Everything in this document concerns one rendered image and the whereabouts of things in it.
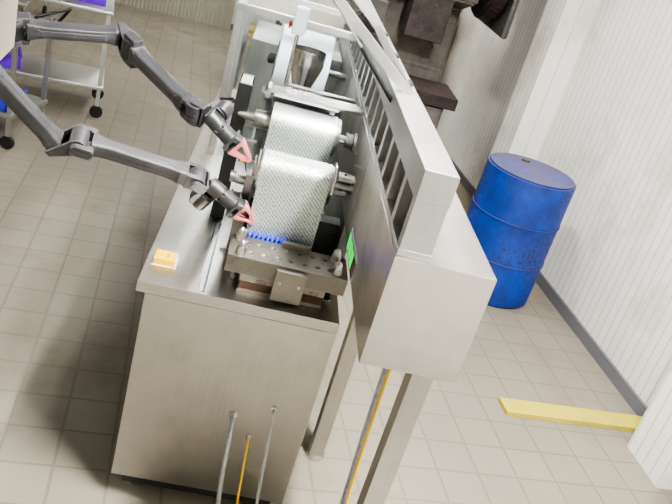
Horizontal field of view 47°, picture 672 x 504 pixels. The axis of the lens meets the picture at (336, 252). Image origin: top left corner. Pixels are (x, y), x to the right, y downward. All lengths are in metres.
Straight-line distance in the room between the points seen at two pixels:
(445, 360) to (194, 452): 1.22
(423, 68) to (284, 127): 4.03
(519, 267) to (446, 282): 3.27
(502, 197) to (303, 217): 2.47
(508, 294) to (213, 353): 2.91
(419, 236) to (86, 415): 1.96
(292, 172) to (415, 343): 0.91
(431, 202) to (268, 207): 0.99
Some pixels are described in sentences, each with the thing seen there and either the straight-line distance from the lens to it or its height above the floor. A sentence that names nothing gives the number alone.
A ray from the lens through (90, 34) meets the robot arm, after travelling 2.87.
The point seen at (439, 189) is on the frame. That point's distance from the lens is 1.70.
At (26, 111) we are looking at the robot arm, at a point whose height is 1.32.
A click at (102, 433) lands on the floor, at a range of 3.26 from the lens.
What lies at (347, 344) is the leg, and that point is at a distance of 3.01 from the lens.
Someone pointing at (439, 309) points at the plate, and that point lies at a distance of 1.83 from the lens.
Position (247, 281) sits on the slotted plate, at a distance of 2.51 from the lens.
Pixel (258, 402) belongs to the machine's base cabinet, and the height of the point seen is 0.53.
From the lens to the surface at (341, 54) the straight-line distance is 3.50.
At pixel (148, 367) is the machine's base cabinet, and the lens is 2.65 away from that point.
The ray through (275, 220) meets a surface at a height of 1.09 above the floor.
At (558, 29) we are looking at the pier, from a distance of 5.94.
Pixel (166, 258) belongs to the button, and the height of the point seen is 0.92.
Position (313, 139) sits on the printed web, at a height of 1.33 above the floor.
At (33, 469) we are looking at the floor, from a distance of 3.10.
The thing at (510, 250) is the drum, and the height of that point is 0.42.
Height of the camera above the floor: 2.14
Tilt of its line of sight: 25 degrees down
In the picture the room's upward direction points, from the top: 17 degrees clockwise
